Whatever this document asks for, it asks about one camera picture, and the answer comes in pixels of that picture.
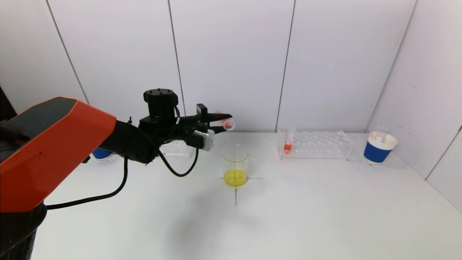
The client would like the clear acrylic test tube rack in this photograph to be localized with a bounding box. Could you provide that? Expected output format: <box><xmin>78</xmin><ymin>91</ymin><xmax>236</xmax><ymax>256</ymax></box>
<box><xmin>160</xmin><ymin>140</ymin><xmax>194</xmax><ymax>159</ymax></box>
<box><xmin>276</xmin><ymin>130</ymin><xmax>354</xmax><ymax>160</ymax></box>

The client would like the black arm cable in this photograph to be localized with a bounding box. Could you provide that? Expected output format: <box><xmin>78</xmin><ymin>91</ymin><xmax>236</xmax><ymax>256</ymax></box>
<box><xmin>46</xmin><ymin>156</ymin><xmax>129</xmax><ymax>211</ymax></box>

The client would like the test tube with red pigment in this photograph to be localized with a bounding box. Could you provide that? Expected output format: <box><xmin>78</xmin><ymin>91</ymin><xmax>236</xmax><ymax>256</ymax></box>
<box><xmin>283</xmin><ymin>125</ymin><xmax>297</xmax><ymax>153</ymax></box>
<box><xmin>214</xmin><ymin>110</ymin><xmax>236</xmax><ymax>131</ymax></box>

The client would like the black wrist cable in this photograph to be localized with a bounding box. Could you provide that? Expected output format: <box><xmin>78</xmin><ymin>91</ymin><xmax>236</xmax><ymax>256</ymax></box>
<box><xmin>158</xmin><ymin>147</ymin><xmax>200</xmax><ymax>178</ymax></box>

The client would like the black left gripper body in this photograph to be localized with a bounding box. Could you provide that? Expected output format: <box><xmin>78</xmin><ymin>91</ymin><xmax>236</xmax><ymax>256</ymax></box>
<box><xmin>178</xmin><ymin>103</ymin><xmax>209</xmax><ymax>143</ymax></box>

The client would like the clear glass beaker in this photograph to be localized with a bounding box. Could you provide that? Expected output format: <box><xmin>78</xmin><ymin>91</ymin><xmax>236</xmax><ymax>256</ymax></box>
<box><xmin>222</xmin><ymin>145</ymin><xmax>252</xmax><ymax>188</ymax></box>

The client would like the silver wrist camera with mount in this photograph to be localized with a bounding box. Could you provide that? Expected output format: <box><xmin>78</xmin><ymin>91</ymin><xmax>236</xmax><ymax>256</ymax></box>
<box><xmin>192</xmin><ymin>129</ymin><xmax>216</xmax><ymax>152</ymax></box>

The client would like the blue and white paper cup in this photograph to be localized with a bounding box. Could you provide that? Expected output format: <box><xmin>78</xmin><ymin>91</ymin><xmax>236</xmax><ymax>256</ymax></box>
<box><xmin>363</xmin><ymin>131</ymin><xmax>398</xmax><ymax>165</ymax></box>
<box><xmin>92</xmin><ymin>147</ymin><xmax>113</xmax><ymax>160</ymax></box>

